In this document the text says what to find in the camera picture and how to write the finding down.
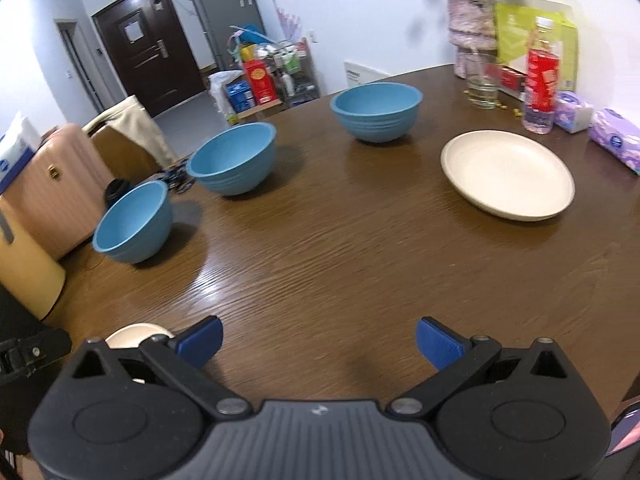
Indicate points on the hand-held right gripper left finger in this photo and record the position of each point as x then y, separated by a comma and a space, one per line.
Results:
202, 340

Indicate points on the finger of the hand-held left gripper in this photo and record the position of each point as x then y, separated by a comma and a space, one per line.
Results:
35, 352

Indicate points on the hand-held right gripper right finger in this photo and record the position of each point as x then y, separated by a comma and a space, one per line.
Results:
437, 342

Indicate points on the cream plate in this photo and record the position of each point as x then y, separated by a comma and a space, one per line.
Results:
132, 335
505, 172

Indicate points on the blue bowl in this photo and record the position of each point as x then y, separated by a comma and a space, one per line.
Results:
232, 170
375, 120
132, 230

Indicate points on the yellow bin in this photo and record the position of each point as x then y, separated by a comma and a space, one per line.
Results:
25, 270

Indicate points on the pink suitcase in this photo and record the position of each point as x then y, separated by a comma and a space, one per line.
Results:
50, 190

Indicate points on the black round object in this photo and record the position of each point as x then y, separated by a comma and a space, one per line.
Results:
116, 191

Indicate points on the white blue tissue pack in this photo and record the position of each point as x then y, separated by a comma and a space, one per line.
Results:
15, 155

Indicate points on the wooden chair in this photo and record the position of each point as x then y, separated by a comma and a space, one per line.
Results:
120, 152

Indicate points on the purple bag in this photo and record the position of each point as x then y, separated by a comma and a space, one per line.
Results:
625, 432

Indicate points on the beige cloth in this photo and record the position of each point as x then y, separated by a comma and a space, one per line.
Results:
145, 132

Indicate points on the scattered yellow kernels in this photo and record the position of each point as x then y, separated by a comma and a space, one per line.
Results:
505, 106

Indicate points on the blue carton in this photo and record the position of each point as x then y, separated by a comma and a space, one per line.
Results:
240, 95

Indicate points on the clear drinking glass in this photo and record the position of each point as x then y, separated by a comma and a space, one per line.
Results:
482, 92

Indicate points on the white plastic bag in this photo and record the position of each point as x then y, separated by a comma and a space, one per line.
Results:
220, 82

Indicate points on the tall red box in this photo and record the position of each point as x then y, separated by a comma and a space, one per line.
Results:
260, 82

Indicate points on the small purple tissue pack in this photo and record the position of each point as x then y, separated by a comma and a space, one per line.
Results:
572, 112

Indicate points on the small red box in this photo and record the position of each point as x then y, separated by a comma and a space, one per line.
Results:
512, 80

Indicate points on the large purple tissue pack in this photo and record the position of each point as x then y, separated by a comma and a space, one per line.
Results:
615, 135

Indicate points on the metal rack cart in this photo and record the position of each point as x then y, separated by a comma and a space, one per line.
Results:
300, 75

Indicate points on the red label water bottle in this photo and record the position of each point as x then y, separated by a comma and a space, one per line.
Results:
542, 80

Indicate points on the clear straw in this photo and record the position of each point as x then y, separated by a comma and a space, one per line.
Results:
475, 60

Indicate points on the dark brown door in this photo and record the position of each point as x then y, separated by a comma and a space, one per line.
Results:
145, 60

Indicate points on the grey interior door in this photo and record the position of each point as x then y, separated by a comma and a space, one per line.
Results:
80, 65

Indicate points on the blue bag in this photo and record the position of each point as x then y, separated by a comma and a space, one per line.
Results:
255, 35

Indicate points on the paper on door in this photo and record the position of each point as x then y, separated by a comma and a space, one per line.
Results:
132, 31

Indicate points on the green snack bag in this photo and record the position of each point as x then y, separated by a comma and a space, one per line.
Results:
515, 35

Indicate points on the mottled pink vase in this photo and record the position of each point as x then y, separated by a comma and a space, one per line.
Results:
470, 25

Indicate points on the grey refrigerator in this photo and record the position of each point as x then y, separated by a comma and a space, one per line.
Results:
225, 15

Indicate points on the white wall outlet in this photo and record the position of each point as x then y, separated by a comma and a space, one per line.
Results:
312, 36

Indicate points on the purple wall decal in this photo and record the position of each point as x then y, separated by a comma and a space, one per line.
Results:
287, 22

